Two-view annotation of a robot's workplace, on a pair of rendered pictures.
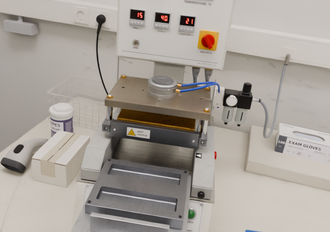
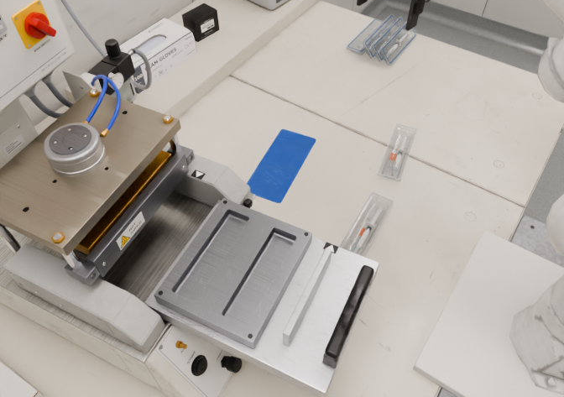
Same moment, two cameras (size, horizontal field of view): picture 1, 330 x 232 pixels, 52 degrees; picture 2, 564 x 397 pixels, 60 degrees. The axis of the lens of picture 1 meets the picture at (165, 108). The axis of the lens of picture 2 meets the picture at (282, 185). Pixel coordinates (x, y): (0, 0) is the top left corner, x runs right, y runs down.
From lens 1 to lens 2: 0.55 m
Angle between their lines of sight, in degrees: 56
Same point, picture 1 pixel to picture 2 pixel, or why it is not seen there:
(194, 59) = (33, 69)
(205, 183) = (241, 189)
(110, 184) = (220, 301)
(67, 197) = not seen: outside the picture
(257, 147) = not seen: hidden behind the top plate
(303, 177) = (195, 93)
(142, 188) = (242, 263)
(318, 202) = (231, 102)
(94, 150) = (124, 312)
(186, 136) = (175, 170)
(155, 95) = (92, 168)
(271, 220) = (238, 159)
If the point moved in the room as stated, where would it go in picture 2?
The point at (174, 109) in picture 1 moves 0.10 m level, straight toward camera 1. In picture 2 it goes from (145, 157) to (203, 176)
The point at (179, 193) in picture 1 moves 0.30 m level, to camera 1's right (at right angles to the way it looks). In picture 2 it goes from (266, 222) to (325, 107)
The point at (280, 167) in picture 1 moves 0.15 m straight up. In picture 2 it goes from (172, 105) to (160, 57)
